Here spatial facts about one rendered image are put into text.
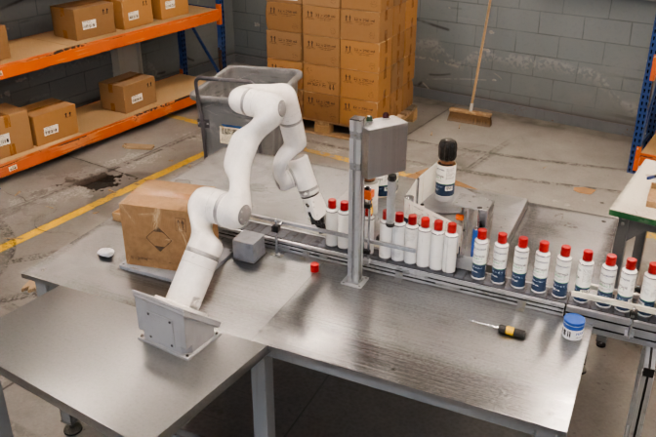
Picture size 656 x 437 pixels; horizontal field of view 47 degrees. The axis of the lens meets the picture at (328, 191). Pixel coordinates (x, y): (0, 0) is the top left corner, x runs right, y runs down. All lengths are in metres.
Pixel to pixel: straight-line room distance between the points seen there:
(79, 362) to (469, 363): 1.28
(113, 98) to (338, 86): 2.01
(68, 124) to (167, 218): 3.67
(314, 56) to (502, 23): 1.86
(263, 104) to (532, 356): 1.24
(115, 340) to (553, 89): 5.37
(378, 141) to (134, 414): 1.20
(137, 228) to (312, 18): 3.78
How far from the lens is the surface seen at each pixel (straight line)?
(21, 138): 6.29
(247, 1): 8.84
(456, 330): 2.71
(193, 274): 2.56
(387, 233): 2.93
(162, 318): 2.55
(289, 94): 2.76
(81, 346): 2.72
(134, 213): 2.98
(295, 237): 3.14
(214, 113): 5.29
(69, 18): 6.52
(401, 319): 2.74
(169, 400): 2.43
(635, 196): 3.98
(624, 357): 4.19
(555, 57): 7.21
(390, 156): 2.70
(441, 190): 3.44
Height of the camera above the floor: 2.38
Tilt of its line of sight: 25 degrees down
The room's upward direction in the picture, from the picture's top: straight up
